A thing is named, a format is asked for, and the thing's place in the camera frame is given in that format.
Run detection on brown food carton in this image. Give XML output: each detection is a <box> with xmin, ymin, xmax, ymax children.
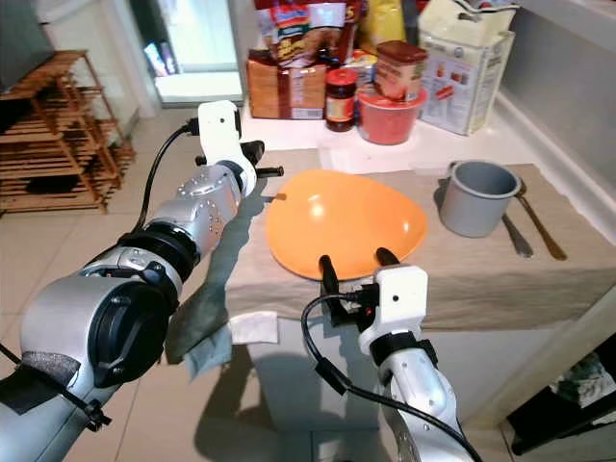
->
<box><xmin>245</xmin><ymin>50</ymin><xmax>328</xmax><ymax>121</ymax></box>

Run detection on white napkin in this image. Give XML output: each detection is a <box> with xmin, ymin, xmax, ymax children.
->
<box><xmin>231</xmin><ymin>310</ymin><xmax>280</xmax><ymax>346</ymax></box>

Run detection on white counter table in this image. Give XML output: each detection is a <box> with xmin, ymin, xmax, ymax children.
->
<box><xmin>245</xmin><ymin>106</ymin><xmax>616</xmax><ymax>434</ymax></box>

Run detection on grey plastic mug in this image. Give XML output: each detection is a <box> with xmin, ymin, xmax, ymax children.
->
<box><xmin>438</xmin><ymin>160</ymin><xmax>523</xmax><ymax>239</ymax></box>

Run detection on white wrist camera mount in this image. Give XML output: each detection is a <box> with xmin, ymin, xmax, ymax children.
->
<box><xmin>197</xmin><ymin>99</ymin><xmax>256</xmax><ymax>193</ymax></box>
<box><xmin>358</xmin><ymin>265</ymin><xmax>429</xmax><ymax>352</ymax></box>

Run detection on red snack bag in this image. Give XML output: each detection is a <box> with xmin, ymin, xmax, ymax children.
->
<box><xmin>255</xmin><ymin>0</ymin><xmax>357</xmax><ymax>68</ymax></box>

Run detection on dark grey television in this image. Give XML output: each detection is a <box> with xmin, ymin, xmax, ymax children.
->
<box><xmin>0</xmin><ymin>0</ymin><xmax>59</xmax><ymax>92</ymax></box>

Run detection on white printed paper bag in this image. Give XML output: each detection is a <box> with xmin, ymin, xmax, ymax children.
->
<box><xmin>419</xmin><ymin>0</ymin><xmax>516</xmax><ymax>136</ymax></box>

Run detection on orange plastic plate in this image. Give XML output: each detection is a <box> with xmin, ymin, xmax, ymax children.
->
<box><xmin>265</xmin><ymin>168</ymin><xmax>429</xmax><ymax>282</ymax></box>

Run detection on dark sauce jar red lid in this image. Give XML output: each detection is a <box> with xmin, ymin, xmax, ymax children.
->
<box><xmin>324</xmin><ymin>67</ymin><xmax>359</xmax><ymax>133</ymax></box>

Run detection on yellow bag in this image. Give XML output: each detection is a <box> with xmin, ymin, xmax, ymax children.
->
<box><xmin>356</xmin><ymin>0</ymin><xmax>407</xmax><ymax>54</ymax></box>

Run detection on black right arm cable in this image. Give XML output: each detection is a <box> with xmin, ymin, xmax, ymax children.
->
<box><xmin>300</xmin><ymin>292</ymin><xmax>482</xmax><ymax>462</ymax></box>

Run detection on brown lidded tin can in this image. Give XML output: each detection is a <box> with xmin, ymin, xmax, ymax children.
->
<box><xmin>373</xmin><ymin>40</ymin><xmax>429</xmax><ymax>102</ymax></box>

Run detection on brown spoon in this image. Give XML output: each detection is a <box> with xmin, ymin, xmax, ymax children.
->
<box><xmin>515</xmin><ymin>188</ymin><xmax>569</xmax><ymax>263</ymax></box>

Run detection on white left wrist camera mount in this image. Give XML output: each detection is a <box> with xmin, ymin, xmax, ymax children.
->
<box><xmin>197</xmin><ymin>99</ymin><xmax>256</xmax><ymax>193</ymax></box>

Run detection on wooden slatted rack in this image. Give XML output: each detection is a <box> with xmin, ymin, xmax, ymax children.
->
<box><xmin>0</xmin><ymin>50</ymin><xmax>136</xmax><ymax>215</ymax></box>

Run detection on black zip tie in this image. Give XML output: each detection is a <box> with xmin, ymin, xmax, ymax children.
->
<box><xmin>0</xmin><ymin>346</ymin><xmax>112</xmax><ymax>431</ymax></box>

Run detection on silver metal spoon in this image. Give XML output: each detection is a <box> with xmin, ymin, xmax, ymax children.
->
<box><xmin>500</xmin><ymin>214</ymin><xmax>535</xmax><ymax>259</ymax></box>

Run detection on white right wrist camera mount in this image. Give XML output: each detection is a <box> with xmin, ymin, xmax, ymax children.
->
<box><xmin>358</xmin><ymin>265</ymin><xmax>429</xmax><ymax>352</ymax></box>

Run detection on red plastic bowl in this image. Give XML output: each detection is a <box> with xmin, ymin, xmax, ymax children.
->
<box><xmin>356</xmin><ymin>87</ymin><xmax>427</xmax><ymax>145</ymax></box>

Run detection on grey-blue cloth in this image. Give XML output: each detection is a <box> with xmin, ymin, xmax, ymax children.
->
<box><xmin>166</xmin><ymin>207</ymin><xmax>237</xmax><ymax>381</ymax></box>

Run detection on small printed can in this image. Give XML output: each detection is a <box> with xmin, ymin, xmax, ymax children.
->
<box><xmin>349</xmin><ymin>50</ymin><xmax>378</xmax><ymax>92</ymax></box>

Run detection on beige cloth placemat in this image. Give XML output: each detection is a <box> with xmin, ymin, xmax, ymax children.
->
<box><xmin>221</xmin><ymin>162</ymin><xmax>616</xmax><ymax>333</ymax></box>

